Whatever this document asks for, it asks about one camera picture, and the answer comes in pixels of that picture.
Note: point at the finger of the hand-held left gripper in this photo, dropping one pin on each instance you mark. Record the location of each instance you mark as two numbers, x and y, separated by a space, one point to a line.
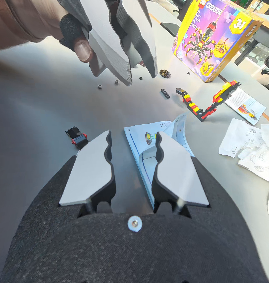
145 39
103 39

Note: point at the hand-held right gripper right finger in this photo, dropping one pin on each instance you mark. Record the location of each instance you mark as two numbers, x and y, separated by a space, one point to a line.
178 172

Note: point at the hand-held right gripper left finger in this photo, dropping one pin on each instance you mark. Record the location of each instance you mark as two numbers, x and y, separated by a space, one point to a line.
90 172

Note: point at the blue instruction booklet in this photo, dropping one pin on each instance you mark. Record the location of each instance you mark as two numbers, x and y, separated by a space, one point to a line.
145 159

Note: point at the small black brick assembly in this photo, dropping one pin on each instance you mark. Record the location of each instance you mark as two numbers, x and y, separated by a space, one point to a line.
78 137

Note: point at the person's left forearm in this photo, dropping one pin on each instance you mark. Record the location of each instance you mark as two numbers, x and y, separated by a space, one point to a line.
2 26

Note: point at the person's left hand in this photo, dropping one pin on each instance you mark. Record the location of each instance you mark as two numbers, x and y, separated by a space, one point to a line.
83 52

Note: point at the black flat pad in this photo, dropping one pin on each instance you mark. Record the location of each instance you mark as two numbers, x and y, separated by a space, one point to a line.
169 28

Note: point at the round printed brick tile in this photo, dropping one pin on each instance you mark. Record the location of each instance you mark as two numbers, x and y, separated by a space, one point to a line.
165 73

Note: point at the black beam brick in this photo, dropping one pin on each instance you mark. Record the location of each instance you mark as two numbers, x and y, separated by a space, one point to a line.
165 93

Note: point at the torn white paper piece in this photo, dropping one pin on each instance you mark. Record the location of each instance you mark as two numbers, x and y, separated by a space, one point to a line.
233 137

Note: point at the red yellow black brick model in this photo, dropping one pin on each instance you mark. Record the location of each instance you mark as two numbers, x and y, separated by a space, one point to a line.
198 109

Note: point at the colourful brick set box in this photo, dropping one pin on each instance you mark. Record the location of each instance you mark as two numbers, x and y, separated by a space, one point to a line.
214 33

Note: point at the torn white paper bag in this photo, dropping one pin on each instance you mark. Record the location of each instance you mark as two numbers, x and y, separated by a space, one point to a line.
262 163

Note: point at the white blue printed leaflet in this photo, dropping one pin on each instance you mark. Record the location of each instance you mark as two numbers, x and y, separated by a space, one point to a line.
247 104

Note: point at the wood edged grey table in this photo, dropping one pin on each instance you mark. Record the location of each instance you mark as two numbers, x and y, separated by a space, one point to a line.
267 28

